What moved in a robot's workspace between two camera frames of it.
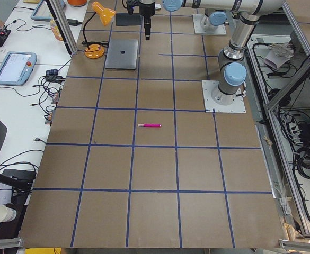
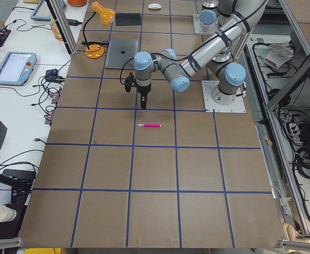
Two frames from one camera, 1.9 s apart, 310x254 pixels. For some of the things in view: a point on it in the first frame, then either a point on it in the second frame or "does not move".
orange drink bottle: (55, 30) does not move
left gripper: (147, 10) → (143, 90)
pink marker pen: (150, 125) does not move
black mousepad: (123, 19) does not move
